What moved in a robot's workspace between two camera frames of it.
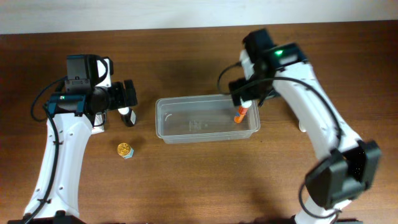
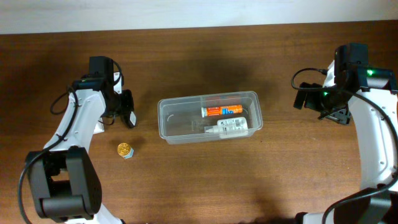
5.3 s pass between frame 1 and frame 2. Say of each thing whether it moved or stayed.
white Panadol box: stayed
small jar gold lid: stayed
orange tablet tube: moved
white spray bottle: moved
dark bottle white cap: stayed
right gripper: moved
